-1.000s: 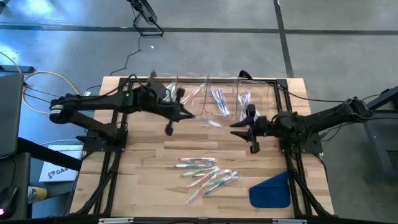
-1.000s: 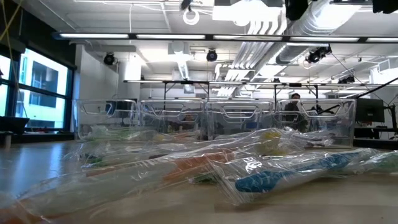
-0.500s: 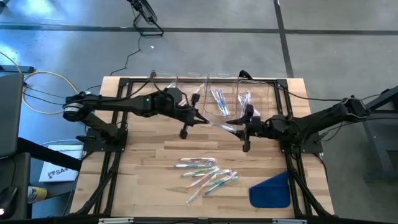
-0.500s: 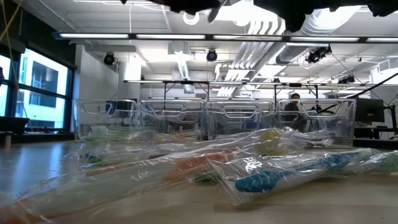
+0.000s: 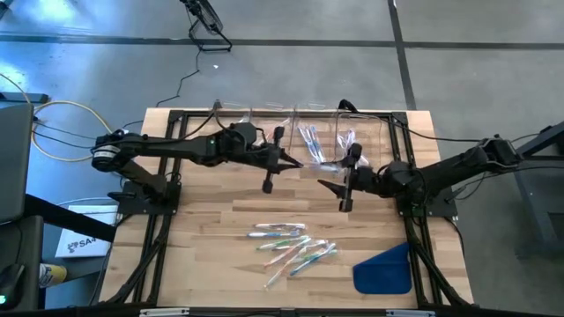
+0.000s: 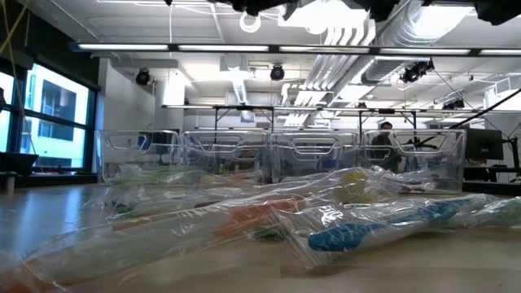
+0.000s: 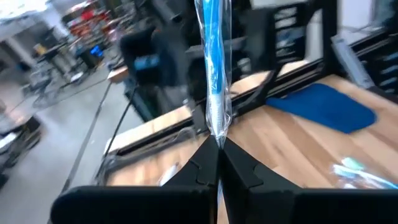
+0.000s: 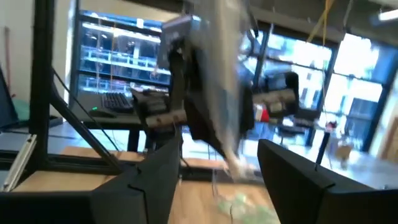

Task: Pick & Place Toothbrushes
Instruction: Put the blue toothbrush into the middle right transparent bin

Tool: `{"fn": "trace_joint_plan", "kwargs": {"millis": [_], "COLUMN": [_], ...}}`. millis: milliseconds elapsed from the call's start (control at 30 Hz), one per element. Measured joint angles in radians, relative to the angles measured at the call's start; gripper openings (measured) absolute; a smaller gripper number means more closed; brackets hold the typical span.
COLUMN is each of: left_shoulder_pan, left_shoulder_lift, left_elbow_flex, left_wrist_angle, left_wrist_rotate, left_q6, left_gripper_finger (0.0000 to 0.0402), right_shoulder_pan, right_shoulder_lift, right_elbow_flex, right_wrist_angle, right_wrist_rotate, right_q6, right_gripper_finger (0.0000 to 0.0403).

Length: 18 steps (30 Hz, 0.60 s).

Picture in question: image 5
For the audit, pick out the black side desk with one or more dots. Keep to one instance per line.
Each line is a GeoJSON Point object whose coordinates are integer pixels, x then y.
{"type": "Point", "coordinates": [66, 218]}

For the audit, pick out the yellow labelled can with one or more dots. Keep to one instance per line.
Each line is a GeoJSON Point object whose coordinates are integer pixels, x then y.
{"type": "Point", "coordinates": [53, 275]}

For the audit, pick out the black metal side stand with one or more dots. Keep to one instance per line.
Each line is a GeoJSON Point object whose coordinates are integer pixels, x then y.
{"type": "Point", "coordinates": [542, 198]}

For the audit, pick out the blue cloth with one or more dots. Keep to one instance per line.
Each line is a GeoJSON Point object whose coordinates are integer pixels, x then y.
{"type": "Point", "coordinates": [383, 273]}

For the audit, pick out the black computer mouse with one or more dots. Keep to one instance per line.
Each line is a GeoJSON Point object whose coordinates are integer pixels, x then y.
{"type": "Point", "coordinates": [9, 282]}

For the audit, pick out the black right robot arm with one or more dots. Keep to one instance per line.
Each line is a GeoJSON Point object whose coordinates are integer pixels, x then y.
{"type": "Point", "coordinates": [440, 169]}

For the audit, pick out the grey laptop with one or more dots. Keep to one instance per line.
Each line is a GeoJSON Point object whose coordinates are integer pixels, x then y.
{"type": "Point", "coordinates": [15, 163]}

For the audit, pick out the white mounting bracket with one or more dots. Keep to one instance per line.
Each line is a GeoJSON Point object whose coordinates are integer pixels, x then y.
{"type": "Point", "coordinates": [410, 313]}
{"type": "Point", "coordinates": [165, 312]}

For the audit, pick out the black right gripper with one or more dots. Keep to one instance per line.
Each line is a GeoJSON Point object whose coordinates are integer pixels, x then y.
{"type": "Point", "coordinates": [359, 178]}

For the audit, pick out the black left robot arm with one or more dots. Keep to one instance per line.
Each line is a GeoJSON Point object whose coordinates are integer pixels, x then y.
{"type": "Point", "coordinates": [176, 147]}

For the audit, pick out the black flat bar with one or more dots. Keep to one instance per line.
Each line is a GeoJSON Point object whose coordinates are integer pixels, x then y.
{"type": "Point", "coordinates": [22, 97]}

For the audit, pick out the white printed box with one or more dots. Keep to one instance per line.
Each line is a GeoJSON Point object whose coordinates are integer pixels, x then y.
{"type": "Point", "coordinates": [88, 233]}

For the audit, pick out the clear plastic bin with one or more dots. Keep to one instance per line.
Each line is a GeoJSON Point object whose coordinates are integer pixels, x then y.
{"type": "Point", "coordinates": [244, 110]}
{"type": "Point", "coordinates": [264, 121]}
{"type": "Point", "coordinates": [328, 132]}
{"type": "Point", "coordinates": [372, 127]}

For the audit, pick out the black aluminium table frame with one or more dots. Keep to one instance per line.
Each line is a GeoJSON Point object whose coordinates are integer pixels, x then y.
{"type": "Point", "coordinates": [400, 119]}

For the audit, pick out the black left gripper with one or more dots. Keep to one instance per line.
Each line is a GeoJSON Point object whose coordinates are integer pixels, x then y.
{"type": "Point", "coordinates": [271, 158]}

